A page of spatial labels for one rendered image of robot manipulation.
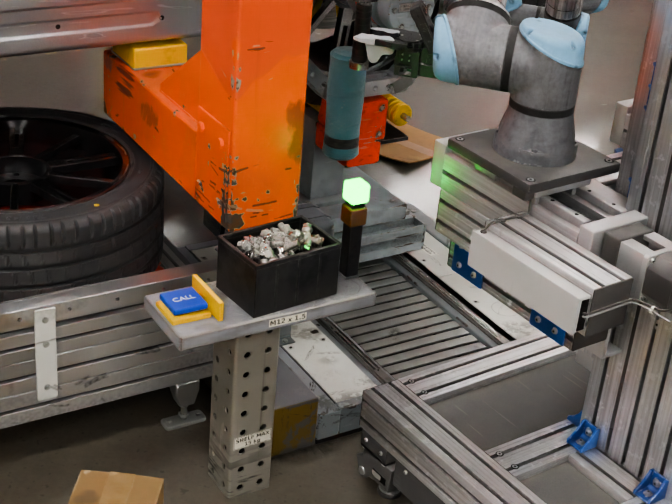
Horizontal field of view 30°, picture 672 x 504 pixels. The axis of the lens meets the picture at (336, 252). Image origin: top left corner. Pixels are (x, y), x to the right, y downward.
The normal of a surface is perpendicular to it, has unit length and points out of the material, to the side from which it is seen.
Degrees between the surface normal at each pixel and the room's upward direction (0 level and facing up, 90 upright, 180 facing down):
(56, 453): 0
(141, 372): 90
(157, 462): 0
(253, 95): 90
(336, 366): 0
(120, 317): 90
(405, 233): 90
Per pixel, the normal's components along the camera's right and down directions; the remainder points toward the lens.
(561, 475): 0.08, -0.88
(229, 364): -0.86, 0.18
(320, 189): 0.51, 0.44
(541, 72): -0.24, 0.44
